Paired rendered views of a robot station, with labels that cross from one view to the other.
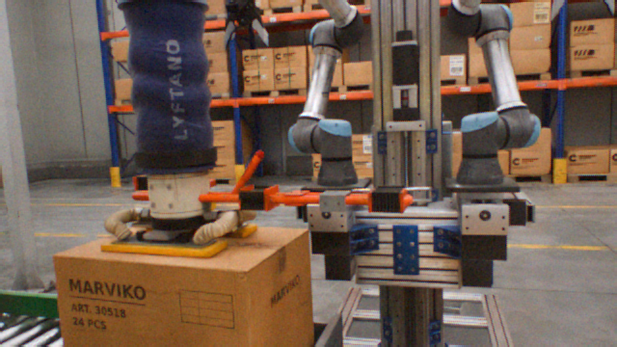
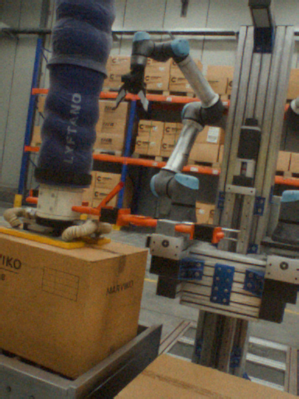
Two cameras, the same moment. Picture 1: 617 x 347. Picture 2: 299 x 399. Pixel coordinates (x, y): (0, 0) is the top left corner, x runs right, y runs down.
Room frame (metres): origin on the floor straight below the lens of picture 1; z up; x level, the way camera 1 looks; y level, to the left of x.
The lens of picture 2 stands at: (-0.23, -0.10, 1.23)
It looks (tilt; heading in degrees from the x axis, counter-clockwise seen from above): 3 degrees down; 5
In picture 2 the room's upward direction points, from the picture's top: 8 degrees clockwise
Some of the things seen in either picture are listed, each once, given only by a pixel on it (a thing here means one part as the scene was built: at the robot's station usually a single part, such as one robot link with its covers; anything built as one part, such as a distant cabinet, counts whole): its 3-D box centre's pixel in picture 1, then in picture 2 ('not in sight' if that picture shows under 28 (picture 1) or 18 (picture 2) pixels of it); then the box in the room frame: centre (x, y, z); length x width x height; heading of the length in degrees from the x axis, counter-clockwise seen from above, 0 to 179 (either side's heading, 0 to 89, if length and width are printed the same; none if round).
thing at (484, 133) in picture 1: (481, 132); (296, 205); (1.62, -0.59, 1.20); 0.13 x 0.12 x 0.14; 105
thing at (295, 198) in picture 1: (260, 190); (117, 212); (1.41, 0.15, 1.08); 0.93 x 0.30 x 0.04; 70
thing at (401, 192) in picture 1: (388, 200); (205, 232); (1.15, -0.19, 1.08); 0.08 x 0.07 x 0.05; 70
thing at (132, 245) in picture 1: (163, 240); (40, 233); (1.27, 0.40, 0.97); 0.34 x 0.10 x 0.05; 70
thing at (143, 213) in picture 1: (181, 218); (57, 221); (1.36, 0.37, 1.01); 0.34 x 0.25 x 0.06; 70
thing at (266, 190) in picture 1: (258, 198); (114, 215); (1.28, 0.14, 1.08); 0.10 x 0.08 x 0.06; 160
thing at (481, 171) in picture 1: (479, 167); (290, 231); (1.62, -0.58, 1.09); 0.15 x 0.15 x 0.10
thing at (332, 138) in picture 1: (334, 137); (184, 188); (1.75, -0.10, 1.20); 0.13 x 0.12 x 0.14; 45
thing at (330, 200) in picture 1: (335, 200); (168, 227); (1.20, -0.07, 1.07); 0.07 x 0.07 x 0.04; 70
